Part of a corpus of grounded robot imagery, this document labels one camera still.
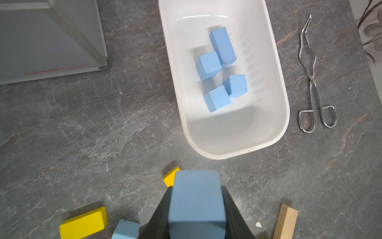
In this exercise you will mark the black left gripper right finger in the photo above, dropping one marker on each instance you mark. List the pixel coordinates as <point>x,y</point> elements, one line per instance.
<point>236,227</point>

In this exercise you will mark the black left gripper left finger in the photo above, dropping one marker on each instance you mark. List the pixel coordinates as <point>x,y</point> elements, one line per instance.
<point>158,227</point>

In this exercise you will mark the blue cube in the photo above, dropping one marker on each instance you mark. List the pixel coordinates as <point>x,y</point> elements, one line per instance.
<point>126,230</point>
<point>217,98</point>
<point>208,65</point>
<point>197,208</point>
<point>236,85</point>

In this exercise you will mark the long blue block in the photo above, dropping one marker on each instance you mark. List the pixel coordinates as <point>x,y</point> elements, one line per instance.
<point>223,46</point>

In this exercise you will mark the yellow long block top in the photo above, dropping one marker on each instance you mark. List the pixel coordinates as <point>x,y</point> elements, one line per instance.
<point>169,178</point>

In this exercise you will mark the plain wood block right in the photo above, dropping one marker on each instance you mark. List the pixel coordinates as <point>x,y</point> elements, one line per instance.
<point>286,222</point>

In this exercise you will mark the yellow block far left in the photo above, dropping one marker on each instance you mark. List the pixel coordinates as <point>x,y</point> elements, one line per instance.
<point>84,225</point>

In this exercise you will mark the white plastic tray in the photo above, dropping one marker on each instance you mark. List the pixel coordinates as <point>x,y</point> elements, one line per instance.
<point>257,119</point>

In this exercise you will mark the silver aluminium first aid case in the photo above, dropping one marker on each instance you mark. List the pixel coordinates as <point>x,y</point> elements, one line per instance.
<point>44,39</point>

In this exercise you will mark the metal wire tongs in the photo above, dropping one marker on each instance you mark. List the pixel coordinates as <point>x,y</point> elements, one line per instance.
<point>313,84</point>

